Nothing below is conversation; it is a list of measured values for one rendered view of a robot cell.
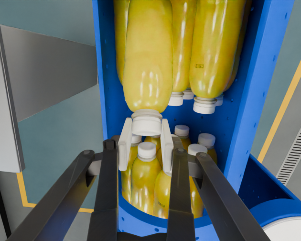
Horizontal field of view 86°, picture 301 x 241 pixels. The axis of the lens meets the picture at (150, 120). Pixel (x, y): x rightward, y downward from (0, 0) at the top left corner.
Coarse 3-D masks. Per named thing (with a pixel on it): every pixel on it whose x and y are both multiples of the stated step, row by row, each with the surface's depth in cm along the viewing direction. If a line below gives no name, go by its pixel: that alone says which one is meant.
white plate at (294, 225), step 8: (272, 224) 53; (280, 224) 52; (288, 224) 52; (296, 224) 52; (272, 232) 54; (280, 232) 54; (288, 232) 54; (296, 232) 54; (272, 240) 55; (280, 240) 55; (288, 240) 55; (296, 240) 55
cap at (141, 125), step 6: (138, 120) 20; (144, 120) 19; (150, 120) 20; (156, 120) 20; (132, 126) 20; (138, 126) 19; (144, 126) 19; (150, 126) 19; (156, 126) 20; (132, 132) 21; (138, 132) 21; (144, 132) 20; (150, 132) 20; (156, 132) 20
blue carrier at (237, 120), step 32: (96, 0) 24; (256, 0) 28; (288, 0) 16; (96, 32) 25; (256, 32) 28; (256, 64) 17; (224, 96) 37; (256, 96) 19; (192, 128) 46; (224, 128) 38; (256, 128) 23; (224, 160) 39; (128, 224) 28; (160, 224) 25
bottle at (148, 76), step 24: (144, 0) 22; (168, 0) 23; (144, 24) 21; (168, 24) 22; (144, 48) 20; (168, 48) 21; (144, 72) 19; (168, 72) 20; (144, 96) 19; (168, 96) 21
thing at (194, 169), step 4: (172, 136) 18; (172, 140) 17; (176, 140) 17; (180, 140) 17; (176, 144) 16; (180, 144) 16; (172, 156) 15; (188, 156) 14; (192, 156) 14; (172, 160) 15; (188, 160) 14; (192, 160) 14; (188, 164) 14; (192, 164) 14; (196, 164) 13; (192, 168) 14; (196, 168) 13; (192, 172) 14; (196, 172) 14; (200, 172) 13; (192, 176) 14; (196, 176) 14; (200, 176) 14
